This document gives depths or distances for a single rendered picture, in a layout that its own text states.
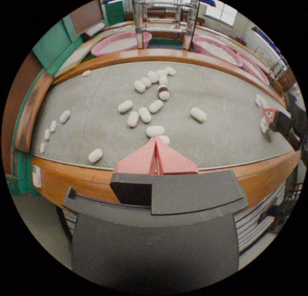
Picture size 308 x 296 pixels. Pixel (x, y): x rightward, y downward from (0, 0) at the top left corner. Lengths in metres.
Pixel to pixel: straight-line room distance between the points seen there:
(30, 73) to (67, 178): 0.44
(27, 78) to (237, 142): 0.70
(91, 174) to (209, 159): 0.23
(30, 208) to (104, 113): 1.32
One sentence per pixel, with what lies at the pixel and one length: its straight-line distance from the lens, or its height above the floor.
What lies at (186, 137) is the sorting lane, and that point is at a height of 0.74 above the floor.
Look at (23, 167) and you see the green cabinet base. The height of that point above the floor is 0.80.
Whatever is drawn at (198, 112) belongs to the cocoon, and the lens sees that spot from 0.22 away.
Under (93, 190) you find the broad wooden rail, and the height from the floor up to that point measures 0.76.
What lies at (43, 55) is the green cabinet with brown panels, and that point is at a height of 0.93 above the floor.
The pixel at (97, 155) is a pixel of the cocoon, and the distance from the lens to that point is 0.21.
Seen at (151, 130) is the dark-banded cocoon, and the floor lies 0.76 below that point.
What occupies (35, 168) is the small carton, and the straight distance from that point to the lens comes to 0.37.
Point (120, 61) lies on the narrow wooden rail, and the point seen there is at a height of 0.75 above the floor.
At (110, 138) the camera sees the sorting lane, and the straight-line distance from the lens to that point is 0.22.
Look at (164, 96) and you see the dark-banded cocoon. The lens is 0.23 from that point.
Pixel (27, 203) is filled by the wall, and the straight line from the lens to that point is 1.38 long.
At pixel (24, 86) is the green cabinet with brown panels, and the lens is 0.51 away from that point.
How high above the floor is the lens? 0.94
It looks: 76 degrees down
